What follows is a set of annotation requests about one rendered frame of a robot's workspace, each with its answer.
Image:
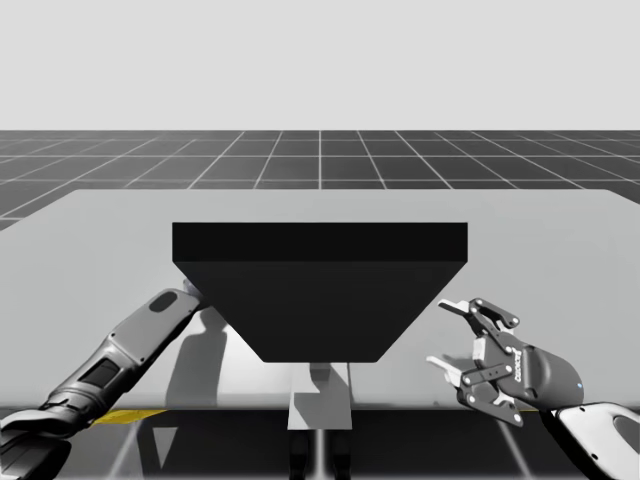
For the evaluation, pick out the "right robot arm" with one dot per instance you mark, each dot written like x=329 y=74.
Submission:
x=595 y=440

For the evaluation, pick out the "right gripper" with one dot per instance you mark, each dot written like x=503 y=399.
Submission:
x=537 y=372

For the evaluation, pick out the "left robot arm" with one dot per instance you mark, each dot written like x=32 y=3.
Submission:
x=117 y=345

